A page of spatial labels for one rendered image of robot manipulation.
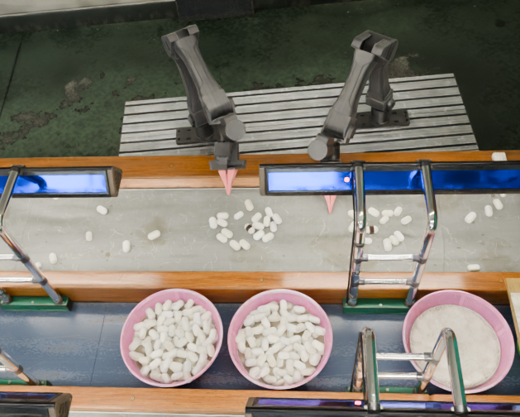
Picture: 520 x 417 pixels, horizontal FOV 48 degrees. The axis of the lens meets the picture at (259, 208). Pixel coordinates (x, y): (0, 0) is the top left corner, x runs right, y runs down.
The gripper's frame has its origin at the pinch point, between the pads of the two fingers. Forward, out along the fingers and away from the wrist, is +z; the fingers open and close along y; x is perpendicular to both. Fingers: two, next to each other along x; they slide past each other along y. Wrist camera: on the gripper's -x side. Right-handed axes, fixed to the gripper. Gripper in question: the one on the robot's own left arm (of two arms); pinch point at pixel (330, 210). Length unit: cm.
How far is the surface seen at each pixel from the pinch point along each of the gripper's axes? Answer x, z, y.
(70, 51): 164, -77, -144
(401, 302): -14.1, 23.5, 18.4
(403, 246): -5.8, 9.8, 20.0
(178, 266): -9.8, 14.6, -42.9
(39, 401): -70, 29, -56
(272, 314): -19.2, 25.8, -15.9
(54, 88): 144, -54, -146
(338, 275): -14.5, 16.3, 1.7
